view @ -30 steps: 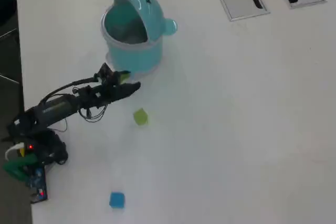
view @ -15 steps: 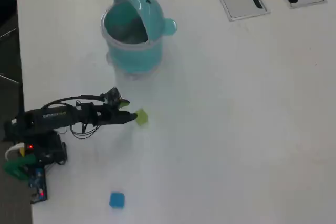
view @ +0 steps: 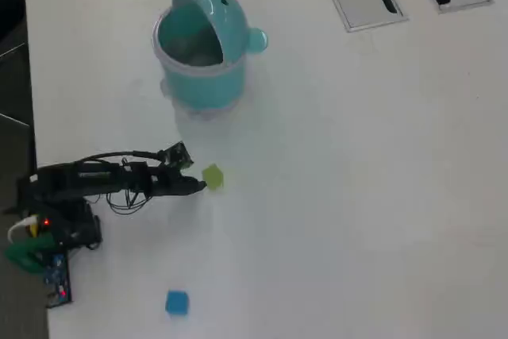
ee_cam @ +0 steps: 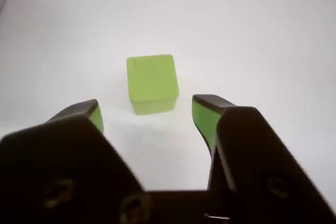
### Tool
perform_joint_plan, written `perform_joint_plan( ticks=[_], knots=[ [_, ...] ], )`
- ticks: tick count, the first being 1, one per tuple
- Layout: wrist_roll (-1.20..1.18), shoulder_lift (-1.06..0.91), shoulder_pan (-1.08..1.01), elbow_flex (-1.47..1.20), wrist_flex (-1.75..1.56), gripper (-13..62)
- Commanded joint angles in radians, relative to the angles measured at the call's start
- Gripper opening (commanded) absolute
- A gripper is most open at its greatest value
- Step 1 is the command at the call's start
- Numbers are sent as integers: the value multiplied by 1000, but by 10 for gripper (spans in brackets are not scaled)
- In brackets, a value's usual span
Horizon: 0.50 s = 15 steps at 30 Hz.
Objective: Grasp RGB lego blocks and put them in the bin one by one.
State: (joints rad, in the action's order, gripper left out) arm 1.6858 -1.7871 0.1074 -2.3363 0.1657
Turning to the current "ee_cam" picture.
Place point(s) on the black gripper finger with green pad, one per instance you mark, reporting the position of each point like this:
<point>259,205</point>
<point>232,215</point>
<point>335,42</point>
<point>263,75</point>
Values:
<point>52,161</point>
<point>262,155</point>

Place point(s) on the green lego block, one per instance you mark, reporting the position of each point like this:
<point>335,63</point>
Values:
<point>152,82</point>

